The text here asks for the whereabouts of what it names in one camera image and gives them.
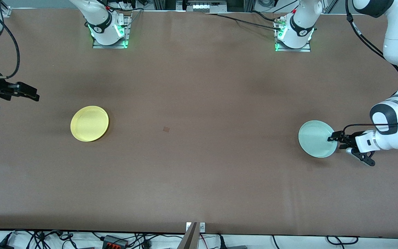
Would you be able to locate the pale green round plate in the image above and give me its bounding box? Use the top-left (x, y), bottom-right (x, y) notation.
top-left (298, 120), bottom-right (338, 158)

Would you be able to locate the yellow round plate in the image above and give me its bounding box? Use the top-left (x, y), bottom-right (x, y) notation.
top-left (70, 105), bottom-right (110, 142)

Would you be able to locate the brown table cloth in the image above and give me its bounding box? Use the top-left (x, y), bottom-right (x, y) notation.
top-left (0, 9), bottom-right (398, 239)

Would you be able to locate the black orange power strip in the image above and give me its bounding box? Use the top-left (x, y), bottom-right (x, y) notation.
top-left (102, 235), bottom-right (129, 249)

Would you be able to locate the white terminal block device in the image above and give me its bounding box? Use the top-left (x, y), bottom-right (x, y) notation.
top-left (185, 0), bottom-right (228, 13)

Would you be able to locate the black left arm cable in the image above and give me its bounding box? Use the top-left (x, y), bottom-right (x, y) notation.
top-left (341, 0), bottom-right (398, 136)

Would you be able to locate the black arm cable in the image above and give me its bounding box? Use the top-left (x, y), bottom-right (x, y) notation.
top-left (0, 7), bottom-right (20, 79)
top-left (341, 0), bottom-right (398, 136)

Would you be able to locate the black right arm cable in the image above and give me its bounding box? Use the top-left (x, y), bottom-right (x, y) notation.
top-left (0, 7), bottom-right (20, 79)

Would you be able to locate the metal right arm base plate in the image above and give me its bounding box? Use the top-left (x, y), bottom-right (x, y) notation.
top-left (92, 16), bottom-right (130, 49)

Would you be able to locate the looped black floor cable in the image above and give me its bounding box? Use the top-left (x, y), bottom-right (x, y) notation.
top-left (326, 236), bottom-right (359, 246)

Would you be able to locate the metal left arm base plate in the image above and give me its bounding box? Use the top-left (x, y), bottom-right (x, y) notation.
top-left (275, 19), bottom-right (312, 53)

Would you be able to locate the short black table cable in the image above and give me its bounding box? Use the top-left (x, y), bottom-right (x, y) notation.
top-left (251, 10), bottom-right (284, 23)

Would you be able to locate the long black table cable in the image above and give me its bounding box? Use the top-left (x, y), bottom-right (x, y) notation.
top-left (206, 13), bottom-right (282, 31)

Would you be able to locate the white pole clamp bracket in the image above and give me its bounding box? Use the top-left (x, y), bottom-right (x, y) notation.
top-left (186, 222), bottom-right (206, 233)

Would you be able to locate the grey camera stand pole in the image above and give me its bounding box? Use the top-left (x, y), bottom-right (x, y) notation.
top-left (178, 222), bottom-right (199, 249)

